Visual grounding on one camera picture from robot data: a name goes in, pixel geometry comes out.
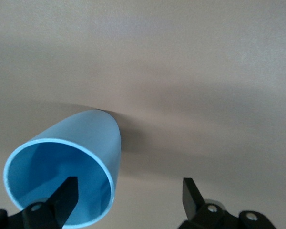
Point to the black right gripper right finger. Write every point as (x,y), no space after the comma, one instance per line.
(193,202)

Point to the light blue plastic cup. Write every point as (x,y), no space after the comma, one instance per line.
(90,133)

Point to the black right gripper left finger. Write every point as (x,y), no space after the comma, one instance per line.
(59,207)

